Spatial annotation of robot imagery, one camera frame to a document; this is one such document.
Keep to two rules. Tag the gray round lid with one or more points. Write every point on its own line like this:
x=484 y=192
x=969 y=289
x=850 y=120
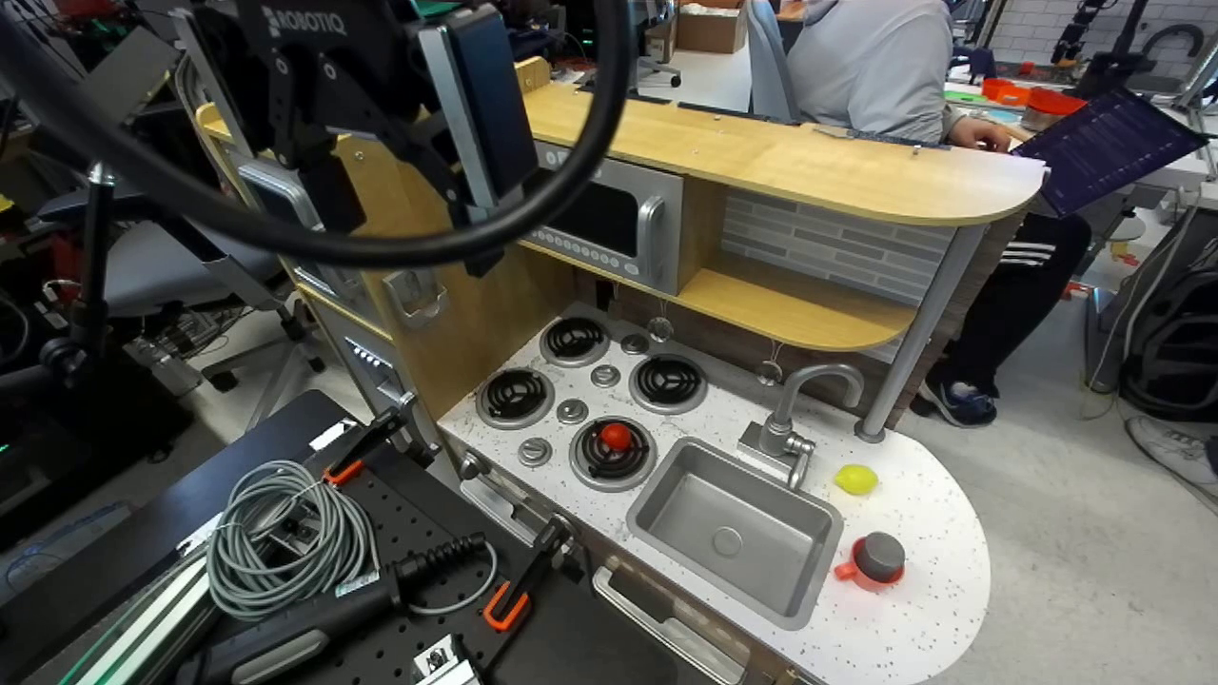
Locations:
x=880 y=558

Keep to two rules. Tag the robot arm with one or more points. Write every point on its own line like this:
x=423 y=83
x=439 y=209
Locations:
x=434 y=92

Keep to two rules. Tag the red toy tomato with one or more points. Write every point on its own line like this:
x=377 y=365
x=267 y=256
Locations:
x=619 y=441

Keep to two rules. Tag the front stove burner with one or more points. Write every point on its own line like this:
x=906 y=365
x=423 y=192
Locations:
x=610 y=471

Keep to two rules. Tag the toy microwave oven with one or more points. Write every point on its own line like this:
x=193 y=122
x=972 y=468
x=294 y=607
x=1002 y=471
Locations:
x=624 y=223

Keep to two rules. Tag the silver toy faucet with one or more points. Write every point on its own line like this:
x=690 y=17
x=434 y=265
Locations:
x=777 y=435

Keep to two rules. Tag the wooden toy kitchen shelf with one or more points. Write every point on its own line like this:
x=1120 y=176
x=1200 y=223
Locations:
x=809 y=169

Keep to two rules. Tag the silver toy sink basin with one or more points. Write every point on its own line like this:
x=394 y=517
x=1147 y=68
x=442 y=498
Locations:
x=741 y=532

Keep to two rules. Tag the yellow toy lemon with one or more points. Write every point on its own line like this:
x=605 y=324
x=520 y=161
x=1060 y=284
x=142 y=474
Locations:
x=852 y=480

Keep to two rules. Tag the black orange clamp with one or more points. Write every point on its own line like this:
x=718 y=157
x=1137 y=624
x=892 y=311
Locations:
x=510 y=598
x=355 y=448

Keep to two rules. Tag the orange cup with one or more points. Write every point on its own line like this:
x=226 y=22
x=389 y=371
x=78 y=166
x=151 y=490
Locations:
x=857 y=578

